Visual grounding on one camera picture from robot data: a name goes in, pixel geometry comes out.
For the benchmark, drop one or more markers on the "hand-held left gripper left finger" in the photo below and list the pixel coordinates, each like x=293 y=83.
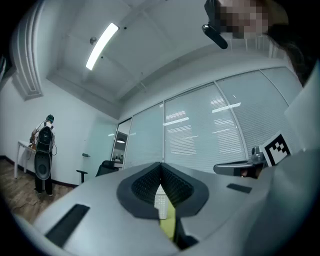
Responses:
x=100 y=215

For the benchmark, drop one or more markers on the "person's face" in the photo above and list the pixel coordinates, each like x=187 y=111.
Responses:
x=250 y=17

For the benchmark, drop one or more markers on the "long ceiling light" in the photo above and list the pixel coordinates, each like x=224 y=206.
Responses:
x=101 y=46

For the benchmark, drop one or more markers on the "yellow-green mat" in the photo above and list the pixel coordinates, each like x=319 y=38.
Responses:
x=168 y=225

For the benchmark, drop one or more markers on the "person's white shirt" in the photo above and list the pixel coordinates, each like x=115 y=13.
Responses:
x=307 y=112

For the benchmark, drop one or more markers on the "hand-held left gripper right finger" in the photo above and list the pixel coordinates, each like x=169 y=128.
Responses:
x=225 y=210

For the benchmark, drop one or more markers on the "glass partition with blinds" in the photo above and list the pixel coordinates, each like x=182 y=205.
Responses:
x=200 y=130

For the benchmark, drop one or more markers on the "white perforated basket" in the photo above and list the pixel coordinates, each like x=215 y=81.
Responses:
x=161 y=200

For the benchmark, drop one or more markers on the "black office chair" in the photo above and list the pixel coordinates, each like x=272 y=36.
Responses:
x=107 y=167

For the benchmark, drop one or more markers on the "white table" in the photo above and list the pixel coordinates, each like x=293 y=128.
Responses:
x=23 y=144

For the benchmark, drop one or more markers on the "frosted glass door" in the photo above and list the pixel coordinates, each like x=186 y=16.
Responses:
x=100 y=145

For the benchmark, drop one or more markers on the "black backpack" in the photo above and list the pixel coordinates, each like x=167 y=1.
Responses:
x=44 y=140

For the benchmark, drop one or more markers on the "grey chair back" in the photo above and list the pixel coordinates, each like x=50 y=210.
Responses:
x=42 y=167

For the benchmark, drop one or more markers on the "black head-mounted camera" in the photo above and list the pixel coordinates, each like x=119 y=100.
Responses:
x=215 y=32

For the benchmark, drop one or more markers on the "round ceiling smoke detector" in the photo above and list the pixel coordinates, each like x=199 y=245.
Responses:
x=93 y=40

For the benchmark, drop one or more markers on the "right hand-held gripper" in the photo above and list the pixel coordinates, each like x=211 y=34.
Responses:
x=276 y=150

